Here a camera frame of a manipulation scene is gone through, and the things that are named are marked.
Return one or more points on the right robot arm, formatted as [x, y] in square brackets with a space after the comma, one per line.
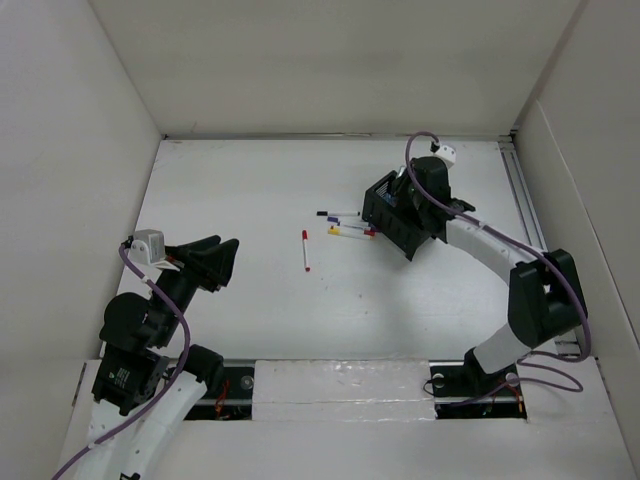
[545, 298]

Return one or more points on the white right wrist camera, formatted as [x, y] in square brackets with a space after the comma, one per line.
[445, 153]

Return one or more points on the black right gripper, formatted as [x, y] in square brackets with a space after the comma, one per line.
[413, 201]

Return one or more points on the black two-compartment organizer box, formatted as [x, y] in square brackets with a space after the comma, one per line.
[394, 216]

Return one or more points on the purple-capped white marker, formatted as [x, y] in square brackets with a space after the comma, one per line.
[344, 220]

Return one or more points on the white foam block front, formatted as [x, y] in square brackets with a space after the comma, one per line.
[341, 391]

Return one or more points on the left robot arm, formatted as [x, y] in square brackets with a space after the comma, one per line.
[151, 374]

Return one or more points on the red and purple marker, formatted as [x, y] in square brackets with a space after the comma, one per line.
[357, 227]

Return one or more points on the red-capped white marker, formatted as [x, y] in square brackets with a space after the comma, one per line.
[304, 237]

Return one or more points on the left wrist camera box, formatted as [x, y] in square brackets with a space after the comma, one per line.
[147, 247]

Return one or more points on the black-capped white marker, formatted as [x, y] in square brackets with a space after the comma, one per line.
[324, 213]

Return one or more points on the aluminium rail right edge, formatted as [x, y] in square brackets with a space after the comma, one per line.
[566, 345]

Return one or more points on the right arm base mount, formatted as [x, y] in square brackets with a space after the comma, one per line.
[458, 398]

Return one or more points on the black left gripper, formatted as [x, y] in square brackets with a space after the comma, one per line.
[198, 270]

